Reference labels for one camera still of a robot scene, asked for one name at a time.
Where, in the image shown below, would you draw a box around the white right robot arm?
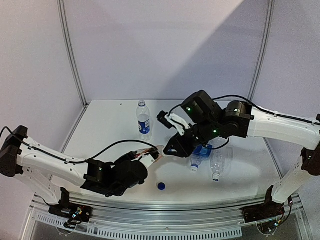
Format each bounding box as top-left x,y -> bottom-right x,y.
157,90 -> 320,218

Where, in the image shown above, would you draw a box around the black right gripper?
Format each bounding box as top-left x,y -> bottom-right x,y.
162,120 -> 219,160

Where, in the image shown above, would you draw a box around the blue label crushed water bottle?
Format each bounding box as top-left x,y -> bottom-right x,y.
190,144 -> 213,172

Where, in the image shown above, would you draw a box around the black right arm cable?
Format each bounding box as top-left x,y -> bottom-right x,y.
168,94 -> 320,151

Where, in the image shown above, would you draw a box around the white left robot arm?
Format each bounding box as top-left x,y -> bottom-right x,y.
0,125 -> 161,217

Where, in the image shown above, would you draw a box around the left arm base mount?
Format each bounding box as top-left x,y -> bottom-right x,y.
48,187 -> 93,230

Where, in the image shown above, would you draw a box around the orange label crushed bottle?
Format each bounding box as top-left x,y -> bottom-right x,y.
134,145 -> 165,161

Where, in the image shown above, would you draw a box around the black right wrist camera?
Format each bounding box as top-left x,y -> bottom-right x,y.
156,110 -> 193,137

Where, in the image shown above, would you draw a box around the left aluminium corner post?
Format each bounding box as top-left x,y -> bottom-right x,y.
56,0 -> 89,108

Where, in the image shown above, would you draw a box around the aluminium corner post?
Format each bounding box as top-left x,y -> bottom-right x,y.
56,0 -> 89,108
247,0 -> 275,101

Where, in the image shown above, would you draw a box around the right aluminium corner post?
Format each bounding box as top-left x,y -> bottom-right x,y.
247,0 -> 275,101

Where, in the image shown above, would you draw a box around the aluminium table front rail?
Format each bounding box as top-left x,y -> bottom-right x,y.
22,194 -> 313,240

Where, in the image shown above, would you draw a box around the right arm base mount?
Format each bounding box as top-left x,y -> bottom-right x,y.
240,185 -> 293,236

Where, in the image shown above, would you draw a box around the blue Pepsi bottle cap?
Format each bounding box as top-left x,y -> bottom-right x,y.
157,182 -> 166,191

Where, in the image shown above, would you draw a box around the clear unlabelled plastic bottle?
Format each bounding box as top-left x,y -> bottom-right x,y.
210,138 -> 234,183

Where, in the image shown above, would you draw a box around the Pepsi bottle blue label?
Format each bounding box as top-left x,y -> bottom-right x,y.
136,100 -> 152,142

